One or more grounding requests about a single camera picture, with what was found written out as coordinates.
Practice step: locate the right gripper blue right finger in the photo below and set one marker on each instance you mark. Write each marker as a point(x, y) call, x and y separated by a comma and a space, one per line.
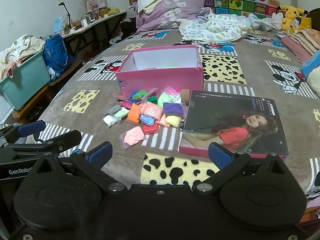
point(220, 156)

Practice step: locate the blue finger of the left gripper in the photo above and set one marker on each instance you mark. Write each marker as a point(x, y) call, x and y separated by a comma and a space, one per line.
point(31, 128)

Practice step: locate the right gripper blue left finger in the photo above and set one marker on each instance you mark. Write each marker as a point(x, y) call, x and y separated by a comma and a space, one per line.
point(99, 155)

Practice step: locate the purple clay bag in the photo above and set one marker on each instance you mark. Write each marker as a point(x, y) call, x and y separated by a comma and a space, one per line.
point(173, 109)

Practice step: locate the pink clay bag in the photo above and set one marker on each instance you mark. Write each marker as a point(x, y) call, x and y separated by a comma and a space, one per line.
point(131, 137)

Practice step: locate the white clay bag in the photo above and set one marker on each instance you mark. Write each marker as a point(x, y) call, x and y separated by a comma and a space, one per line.
point(115, 117)

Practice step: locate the box lid with woman photo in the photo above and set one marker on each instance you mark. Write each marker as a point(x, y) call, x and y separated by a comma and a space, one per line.
point(235, 122)

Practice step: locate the teal plastic storage bin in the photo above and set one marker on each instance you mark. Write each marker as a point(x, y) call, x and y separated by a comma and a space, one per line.
point(29, 77)

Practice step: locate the orange clay bag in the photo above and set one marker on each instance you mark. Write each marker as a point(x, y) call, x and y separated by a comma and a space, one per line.
point(134, 114)

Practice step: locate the red clay bag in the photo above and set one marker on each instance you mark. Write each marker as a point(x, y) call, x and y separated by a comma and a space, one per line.
point(150, 129)

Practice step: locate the blue clay bag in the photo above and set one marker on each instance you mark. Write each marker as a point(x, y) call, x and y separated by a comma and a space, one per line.
point(146, 120)

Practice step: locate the yellow clay bag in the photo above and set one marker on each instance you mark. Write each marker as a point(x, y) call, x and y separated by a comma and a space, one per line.
point(173, 120)

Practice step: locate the Mickey Mouse bed blanket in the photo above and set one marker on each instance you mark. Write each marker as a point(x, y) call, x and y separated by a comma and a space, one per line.
point(242, 68)

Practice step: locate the salmon clay bag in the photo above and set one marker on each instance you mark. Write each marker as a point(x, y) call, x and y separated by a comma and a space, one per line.
point(151, 110)

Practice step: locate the brown tape roll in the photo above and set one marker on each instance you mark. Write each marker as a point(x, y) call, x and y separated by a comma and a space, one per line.
point(185, 96)

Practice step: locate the blue backpack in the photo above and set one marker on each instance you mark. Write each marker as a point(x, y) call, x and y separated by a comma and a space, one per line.
point(56, 56)

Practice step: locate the light green clay bag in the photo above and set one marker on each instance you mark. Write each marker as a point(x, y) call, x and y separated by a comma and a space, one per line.
point(169, 95)

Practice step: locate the pink cardboard box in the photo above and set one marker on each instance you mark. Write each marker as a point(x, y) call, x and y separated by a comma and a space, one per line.
point(178, 67)

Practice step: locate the dark side desk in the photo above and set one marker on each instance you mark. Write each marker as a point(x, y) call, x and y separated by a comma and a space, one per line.
point(96, 35)

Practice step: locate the cream and blue quilt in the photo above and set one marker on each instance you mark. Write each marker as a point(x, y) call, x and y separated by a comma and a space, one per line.
point(311, 72)

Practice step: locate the white leaf pattern blanket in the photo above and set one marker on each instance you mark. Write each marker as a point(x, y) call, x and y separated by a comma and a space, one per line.
point(218, 28)

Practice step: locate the folded pink beige blankets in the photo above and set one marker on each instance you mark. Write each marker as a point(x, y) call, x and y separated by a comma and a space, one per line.
point(303, 44)

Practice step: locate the alphabet foam mat headboard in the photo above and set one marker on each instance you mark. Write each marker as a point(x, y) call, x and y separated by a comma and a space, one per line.
point(260, 8)

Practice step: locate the purple floral duvet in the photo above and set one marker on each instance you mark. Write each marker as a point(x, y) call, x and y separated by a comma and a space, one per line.
point(168, 13)

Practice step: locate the yellow Pikachu plush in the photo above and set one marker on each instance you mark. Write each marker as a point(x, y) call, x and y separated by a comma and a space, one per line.
point(294, 19)

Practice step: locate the picture frame on desk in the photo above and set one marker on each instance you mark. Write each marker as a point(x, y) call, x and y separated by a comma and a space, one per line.
point(92, 3)

